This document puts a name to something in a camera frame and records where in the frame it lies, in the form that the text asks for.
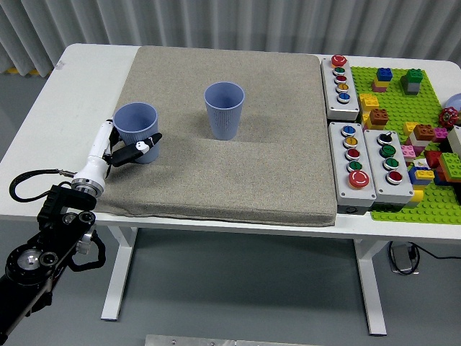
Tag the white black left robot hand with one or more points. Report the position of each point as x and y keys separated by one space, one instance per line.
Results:
x=97 y=151

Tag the ribbed blue cup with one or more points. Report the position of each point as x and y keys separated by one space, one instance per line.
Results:
x=137 y=119
x=224 y=119

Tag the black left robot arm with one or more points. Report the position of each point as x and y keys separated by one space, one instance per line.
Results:
x=54 y=216

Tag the yellow black floor tape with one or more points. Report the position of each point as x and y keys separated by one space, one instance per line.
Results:
x=14 y=70

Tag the grey-brown mat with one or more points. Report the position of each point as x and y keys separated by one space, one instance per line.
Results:
x=216 y=173

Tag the white table leg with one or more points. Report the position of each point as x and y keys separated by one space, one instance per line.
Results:
x=371 y=288
x=119 y=274

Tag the grey curtain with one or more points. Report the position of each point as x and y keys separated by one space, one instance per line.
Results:
x=252 y=21

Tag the grey five-button box small stop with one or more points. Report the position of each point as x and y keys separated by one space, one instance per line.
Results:
x=331 y=101

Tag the grey five-button box large stop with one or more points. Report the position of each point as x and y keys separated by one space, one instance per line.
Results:
x=340 y=162

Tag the grey four-button box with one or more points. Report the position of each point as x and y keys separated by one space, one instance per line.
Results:
x=376 y=169

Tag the blue pink yellow brick stack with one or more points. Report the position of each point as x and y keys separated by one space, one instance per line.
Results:
x=384 y=75

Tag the green brick baseplate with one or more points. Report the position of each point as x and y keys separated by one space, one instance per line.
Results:
x=396 y=104

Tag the small yellow brick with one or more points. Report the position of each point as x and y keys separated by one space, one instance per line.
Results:
x=410 y=128

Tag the grey power adapter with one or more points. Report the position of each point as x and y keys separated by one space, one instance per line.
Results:
x=401 y=257

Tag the yellow white brick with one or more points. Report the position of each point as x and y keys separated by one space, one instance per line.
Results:
x=417 y=196

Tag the green grey brick stack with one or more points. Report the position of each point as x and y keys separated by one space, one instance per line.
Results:
x=413 y=77

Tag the brown white brick stack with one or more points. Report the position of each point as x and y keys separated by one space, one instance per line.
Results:
x=423 y=130

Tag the red brick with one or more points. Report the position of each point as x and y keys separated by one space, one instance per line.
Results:
x=432 y=158

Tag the magenta brick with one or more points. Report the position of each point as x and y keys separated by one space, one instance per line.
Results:
x=440 y=135

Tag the large green brick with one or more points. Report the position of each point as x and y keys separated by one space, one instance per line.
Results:
x=450 y=162

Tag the white box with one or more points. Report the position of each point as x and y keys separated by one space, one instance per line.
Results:
x=455 y=138

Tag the pale blue bowl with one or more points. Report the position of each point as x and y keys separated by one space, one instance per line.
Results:
x=455 y=101

